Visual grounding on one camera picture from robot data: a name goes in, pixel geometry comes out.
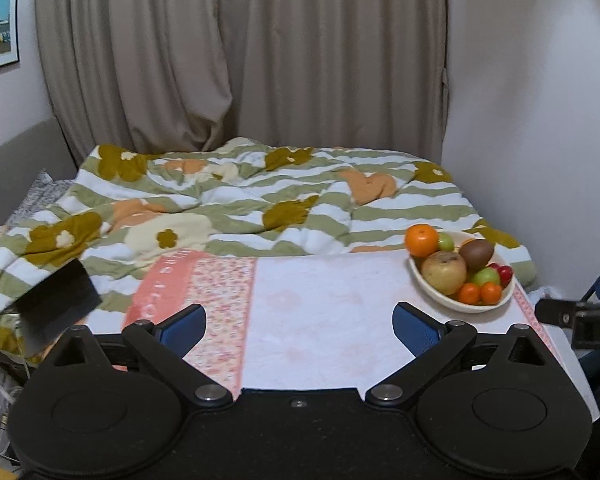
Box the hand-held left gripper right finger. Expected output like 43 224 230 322
364 302 561 407

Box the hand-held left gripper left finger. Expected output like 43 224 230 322
40 304 234 407

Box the cream bowl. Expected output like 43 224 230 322
409 230 517 314

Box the yellow-brown apple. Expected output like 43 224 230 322
421 251 468 296

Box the green apple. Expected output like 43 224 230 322
470 267 502 289

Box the large orange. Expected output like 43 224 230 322
405 224 440 259

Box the brown kiwi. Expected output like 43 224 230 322
459 239 495 271

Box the pink floral towel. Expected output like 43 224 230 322
122 250 600 423

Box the black flat device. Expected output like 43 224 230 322
17 258 104 357

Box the striped floral blanket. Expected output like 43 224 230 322
0 137 539 361

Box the grey patterned pillow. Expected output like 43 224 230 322
4 169 77 228

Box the grey upholstered headboard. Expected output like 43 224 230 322
0 117 81 254

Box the beige curtain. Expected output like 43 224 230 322
34 0 450 162

